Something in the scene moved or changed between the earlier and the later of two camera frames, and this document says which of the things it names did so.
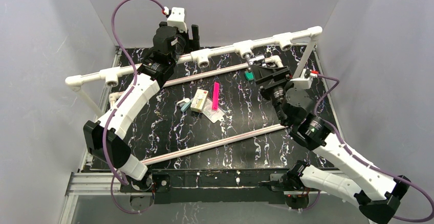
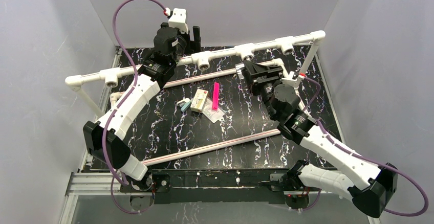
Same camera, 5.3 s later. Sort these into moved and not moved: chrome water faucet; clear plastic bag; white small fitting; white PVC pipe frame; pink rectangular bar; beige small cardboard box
Moved: white PVC pipe frame; chrome water faucet
Not moved: white small fitting; pink rectangular bar; beige small cardboard box; clear plastic bag
